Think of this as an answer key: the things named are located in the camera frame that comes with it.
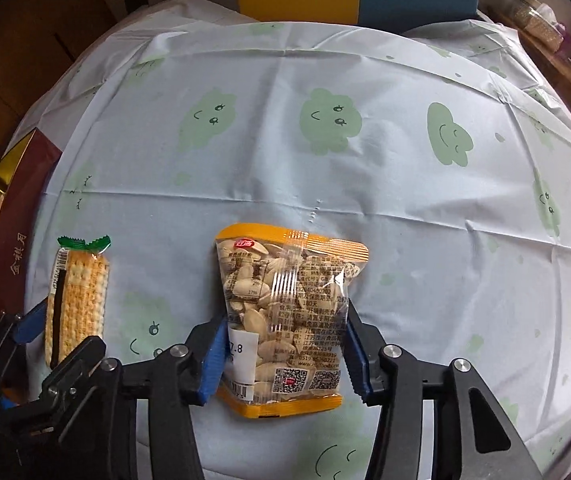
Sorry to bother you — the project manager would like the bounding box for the patterned tissue box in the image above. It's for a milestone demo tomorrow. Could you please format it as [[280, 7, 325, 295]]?
[[510, 0, 566, 53]]

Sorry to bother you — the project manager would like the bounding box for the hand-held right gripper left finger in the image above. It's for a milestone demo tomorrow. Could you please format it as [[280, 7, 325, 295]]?
[[100, 312, 230, 480]]

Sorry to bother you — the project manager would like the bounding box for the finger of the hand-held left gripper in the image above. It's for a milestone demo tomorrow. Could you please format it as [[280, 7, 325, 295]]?
[[0, 336, 117, 434], [0, 297, 51, 387]]

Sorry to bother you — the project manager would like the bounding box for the green edged cracker packet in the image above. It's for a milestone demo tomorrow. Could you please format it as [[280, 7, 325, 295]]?
[[44, 234, 112, 367]]

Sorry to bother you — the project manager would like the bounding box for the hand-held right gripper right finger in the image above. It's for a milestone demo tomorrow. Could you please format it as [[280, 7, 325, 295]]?
[[345, 299, 542, 480]]

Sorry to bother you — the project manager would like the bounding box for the orange clear nut packet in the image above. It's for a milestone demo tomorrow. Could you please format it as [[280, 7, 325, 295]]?
[[214, 223, 370, 420]]

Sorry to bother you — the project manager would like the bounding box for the gold tin box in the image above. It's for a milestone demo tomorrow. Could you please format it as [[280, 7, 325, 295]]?
[[0, 127, 64, 333]]

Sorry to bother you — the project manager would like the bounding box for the cloud print tablecloth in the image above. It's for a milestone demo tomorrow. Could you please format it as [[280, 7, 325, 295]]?
[[3, 0, 571, 480]]

